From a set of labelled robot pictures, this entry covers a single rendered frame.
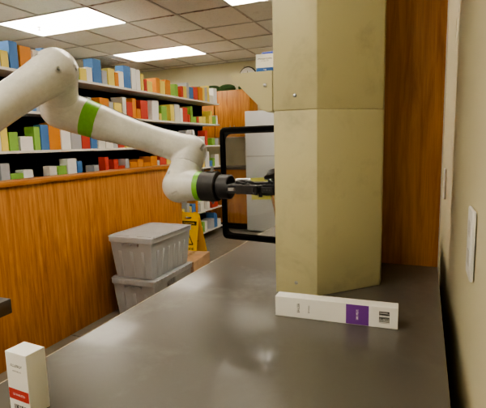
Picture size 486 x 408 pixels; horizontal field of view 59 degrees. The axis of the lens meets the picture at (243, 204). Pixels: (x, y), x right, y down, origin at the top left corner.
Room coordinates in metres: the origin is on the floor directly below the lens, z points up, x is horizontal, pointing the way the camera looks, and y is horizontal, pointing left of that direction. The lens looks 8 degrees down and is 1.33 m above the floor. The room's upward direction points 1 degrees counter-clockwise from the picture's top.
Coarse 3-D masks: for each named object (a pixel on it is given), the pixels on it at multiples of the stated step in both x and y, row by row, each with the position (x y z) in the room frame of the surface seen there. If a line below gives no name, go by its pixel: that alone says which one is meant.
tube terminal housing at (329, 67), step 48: (288, 0) 1.08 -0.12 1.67; (336, 0) 1.07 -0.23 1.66; (384, 0) 1.13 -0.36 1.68; (288, 48) 1.08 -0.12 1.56; (336, 48) 1.07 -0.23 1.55; (384, 48) 1.13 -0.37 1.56; (288, 96) 1.08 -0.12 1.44; (336, 96) 1.07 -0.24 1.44; (384, 96) 1.15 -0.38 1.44; (288, 144) 1.08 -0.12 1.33; (336, 144) 1.07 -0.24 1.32; (288, 192) 1.08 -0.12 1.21; (336, 192) 1.07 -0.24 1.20; (288, 240) 1.08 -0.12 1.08; (336, 240) 1.07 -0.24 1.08; (288, 288) 1.08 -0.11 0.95; (336, 288) 1.08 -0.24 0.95
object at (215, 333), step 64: (256, 256) 1.46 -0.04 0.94; (128, 320) 0.93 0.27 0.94; (192, 320) 0.92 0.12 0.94; (256, 320) 0.91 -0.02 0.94; (0, 384) 0.68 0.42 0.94; (64, 384) 0.67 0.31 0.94; (128, 384) 0.67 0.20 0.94; (192, 384) 0.66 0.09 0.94; (256, 384) 0.66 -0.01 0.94; (320, 384) 0.65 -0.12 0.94; (384, 384) 0.65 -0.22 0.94; (448, 384) 0.64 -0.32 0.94
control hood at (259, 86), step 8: (256, 72) 1.12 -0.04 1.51; (264, 72) 1.10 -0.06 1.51; (272, 72) 1.10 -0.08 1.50; (240, 80) 1.13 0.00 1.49; (248, 80) 1.12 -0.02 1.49; (256, 80) 1.11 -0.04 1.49; (264, 80) 1.11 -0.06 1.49; (272, 80) 1.10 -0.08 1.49; (248, 88) 1.12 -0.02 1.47; (256, 88) 1.11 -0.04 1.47; (264, 88) 1.11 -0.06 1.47; (272, 88) 1.10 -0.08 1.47; (256, 96) 1.11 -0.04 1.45; (264, 96) 1.11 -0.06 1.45; (272, 96) 1.10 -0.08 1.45; (264, 104) 1.11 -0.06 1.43; (272, 104) 1.10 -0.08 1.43; (272, 112) 1.13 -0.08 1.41
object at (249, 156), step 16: (240, 144) 1.50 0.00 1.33; (256, 144) 1.47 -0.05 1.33; (272, 144) 1.44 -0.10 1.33; (240, 160) 1.50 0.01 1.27; (256, 160) 1.47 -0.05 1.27; (272, 160) 1.44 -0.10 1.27; (240, 176) 1.50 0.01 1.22; (256, 176) 1.47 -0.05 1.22; (240, 208) 1.50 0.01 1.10; (256, 208) 1.47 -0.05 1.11; (272, 208) 1.44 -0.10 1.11; (240, 224) 1.50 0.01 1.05; (256, 224) 1.47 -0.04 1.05; (272, 224) 1.44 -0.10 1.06
